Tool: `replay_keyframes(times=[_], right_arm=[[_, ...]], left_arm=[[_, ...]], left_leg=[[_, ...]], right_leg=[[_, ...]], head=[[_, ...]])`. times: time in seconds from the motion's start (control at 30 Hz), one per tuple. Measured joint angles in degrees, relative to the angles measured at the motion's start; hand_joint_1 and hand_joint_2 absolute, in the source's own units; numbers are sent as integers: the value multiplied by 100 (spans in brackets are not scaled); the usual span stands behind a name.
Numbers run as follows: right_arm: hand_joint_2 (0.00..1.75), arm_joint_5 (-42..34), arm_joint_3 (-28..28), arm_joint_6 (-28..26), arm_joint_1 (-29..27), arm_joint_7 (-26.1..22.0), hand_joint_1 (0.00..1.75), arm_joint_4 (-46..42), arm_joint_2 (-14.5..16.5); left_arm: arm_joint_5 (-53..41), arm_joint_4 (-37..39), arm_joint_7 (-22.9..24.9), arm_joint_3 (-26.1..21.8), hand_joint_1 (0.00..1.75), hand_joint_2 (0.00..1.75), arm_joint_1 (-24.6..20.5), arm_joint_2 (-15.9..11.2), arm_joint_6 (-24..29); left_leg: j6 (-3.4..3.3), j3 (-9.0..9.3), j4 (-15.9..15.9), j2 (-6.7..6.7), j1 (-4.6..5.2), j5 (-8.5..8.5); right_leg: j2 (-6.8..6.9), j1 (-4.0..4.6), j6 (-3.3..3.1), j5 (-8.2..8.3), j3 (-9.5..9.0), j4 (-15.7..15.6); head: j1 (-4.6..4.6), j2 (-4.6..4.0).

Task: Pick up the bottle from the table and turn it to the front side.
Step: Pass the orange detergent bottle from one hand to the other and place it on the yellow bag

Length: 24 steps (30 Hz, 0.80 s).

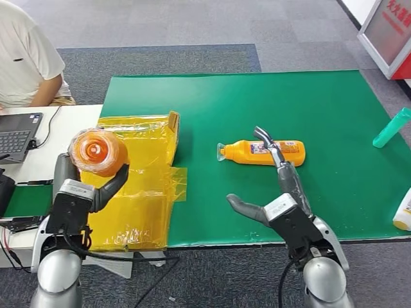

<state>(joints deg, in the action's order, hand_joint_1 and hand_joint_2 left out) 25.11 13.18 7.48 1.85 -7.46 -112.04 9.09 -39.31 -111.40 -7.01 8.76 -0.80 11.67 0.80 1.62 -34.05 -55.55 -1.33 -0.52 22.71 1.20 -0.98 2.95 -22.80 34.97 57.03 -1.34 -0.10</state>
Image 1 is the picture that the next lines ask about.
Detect red and white sign stand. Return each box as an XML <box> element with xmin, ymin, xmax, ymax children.
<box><xmin>357</xmin><ymin>0</ymin><xmax>411</xmax><ymax>81</ymax></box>

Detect white table bracket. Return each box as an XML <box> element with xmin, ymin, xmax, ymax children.
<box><xmin>138</xmin><ymin>250</ymin><xmax>167</xmax><ymax>269</ymax></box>
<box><xmin>82</xmin><ymin>253</ymin><xmax>134</xmax><ymax>280</ymax></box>

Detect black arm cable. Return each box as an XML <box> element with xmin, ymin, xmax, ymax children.
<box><xmin>63</xmin><ymin>231</ymin><xmax>181</xmax><ymax>308</ymax></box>
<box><xmin>277</xmin><ymin>258</ymin><xmax>298</xmax><ymax>308</ymax></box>

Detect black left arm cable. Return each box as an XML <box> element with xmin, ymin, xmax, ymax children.
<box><xmin>63</xmin><ymin>231</ymin><xmax>181</xmax><ymax>308</ymax></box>

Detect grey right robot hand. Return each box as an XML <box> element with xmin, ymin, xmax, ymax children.
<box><xmin>227</xmin><ymin>126</ymin><xmax>314</xmax><ymax>226</ymax></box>

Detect teal plastic bottle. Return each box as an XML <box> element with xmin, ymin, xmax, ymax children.
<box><xmin>372</xmin><ymin>107</ymin><xmax>411</xmax><ymax>149</ymax></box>

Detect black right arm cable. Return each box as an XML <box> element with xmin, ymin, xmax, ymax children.
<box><xmin>277</xmin><ymin>258</ymin><xmax>298</xmax><ymax>308</ymax></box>

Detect small green belt conveyor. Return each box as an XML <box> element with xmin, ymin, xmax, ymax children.
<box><xmin>0</xmin><ymin>179</ymin><xmax>54</xmax><ymax>234</ymax></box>

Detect green table mat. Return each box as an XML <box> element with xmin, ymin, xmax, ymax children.
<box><xmin>100</xmin><ymin>70</ymin><xmax>411</xmax><ymax>248</ymax></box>

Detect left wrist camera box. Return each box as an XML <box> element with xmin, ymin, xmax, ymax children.
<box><xmin>46</xmin><ymin>179</ymin><xmax>96</xmax><ymax>248</ymax></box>

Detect person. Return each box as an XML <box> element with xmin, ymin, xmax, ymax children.
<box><xmin>0</xmin><ymin>0</ymin><xmax>76</xmax><ymax>110</ymax></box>

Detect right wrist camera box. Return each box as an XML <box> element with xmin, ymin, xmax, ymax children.
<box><xmin>263</xmin><ymin>193</ymin><xmax>324</xmax><ymax>252</ymax></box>

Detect red and black wires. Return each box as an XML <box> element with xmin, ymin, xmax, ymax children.
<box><xmin>0</xmin><ymin>227</ymin><xmax>31</xmax><ymax>274</ymax></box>

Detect white and yellow bottle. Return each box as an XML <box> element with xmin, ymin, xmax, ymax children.
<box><xmin>393</xmin><ymin>187</ymin><xmax>411</xmax><ymax>232</ymax></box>

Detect black motor block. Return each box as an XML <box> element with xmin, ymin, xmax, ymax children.
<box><xmin>0</xmin><ymin>167</ymin><xmax>17</xmax><ymax>218</ymax></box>

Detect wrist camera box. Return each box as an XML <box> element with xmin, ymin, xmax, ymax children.
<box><xmin>46</xmin><ymin>179</ymin><xmax>96</xmax><ymax>248</ymax></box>
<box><xmin>263</xmin><ymin>193</ymin><xmax>324</xmax><ymax>252</ymax></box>

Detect yellow plastic wrapped box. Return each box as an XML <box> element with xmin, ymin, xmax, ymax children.
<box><xmin>79</xmin><ymin>111</ymin><xmax>189</xmax><ymax>252</ymax></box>

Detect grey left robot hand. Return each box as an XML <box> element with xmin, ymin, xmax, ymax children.
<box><xmin>53</xmin><ymin>153</ymin><xmax>130</xmax><ymax>214</ymax></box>

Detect black laptop cable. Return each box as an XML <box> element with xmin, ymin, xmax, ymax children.
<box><xmin>28</xmin><ymin>106</ymin><xmax>62</xmax><ymax>150</ymax></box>

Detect orange detergent bottle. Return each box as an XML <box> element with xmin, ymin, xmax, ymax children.
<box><xmin>217</xmin><ymin>140</ymin><xmax>306</xmax><ymax>167</ymax></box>
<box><xmin>68</xmin><ymin>128</ymin><xmax>129</xmax><ymax>178</ymax></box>

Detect dark grey laptop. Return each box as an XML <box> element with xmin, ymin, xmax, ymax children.
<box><xmin>0</xmin><ymin>112</ymin><xmax>44</xmax><ymax>166</ymax></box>

